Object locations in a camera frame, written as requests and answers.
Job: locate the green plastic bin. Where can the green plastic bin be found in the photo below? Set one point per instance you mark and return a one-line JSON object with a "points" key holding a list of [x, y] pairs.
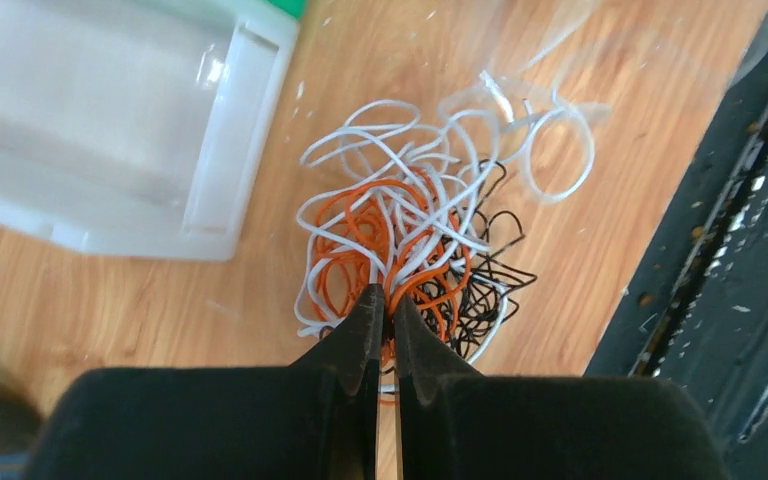
{"points": [[294, 8]]}

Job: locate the white translucent plastic bin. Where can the white translucent plastic bin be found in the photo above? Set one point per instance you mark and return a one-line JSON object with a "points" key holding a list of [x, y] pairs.
{"points": [[136, 128]]}

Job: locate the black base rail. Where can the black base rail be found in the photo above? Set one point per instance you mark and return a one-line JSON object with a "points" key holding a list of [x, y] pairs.
{"points": [[698, 309]]}

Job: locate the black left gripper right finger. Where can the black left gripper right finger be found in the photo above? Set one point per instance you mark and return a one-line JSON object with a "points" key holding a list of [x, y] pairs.
{"points": [[457, 423]]}

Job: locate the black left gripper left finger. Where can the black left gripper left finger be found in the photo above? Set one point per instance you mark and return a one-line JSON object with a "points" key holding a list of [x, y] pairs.
{"points": [[315, 418]]}

